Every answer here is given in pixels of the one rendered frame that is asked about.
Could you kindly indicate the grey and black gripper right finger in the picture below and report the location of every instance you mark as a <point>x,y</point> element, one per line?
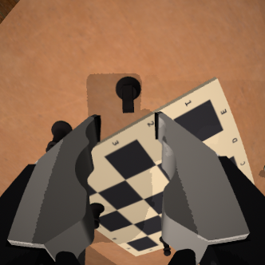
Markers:
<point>209,205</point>

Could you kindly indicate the black and cream chessboard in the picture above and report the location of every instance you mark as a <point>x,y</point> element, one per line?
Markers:
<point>128,178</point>

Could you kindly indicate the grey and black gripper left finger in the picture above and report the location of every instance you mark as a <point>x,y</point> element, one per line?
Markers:
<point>46,210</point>

